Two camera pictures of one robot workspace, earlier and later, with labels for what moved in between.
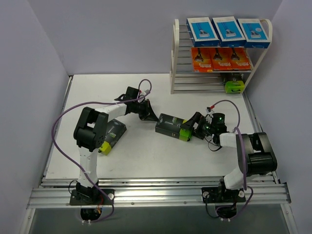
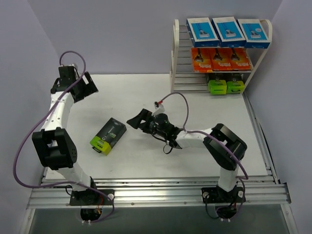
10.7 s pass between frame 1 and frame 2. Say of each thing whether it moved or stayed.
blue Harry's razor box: stayed
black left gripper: moved
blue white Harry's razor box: stayed
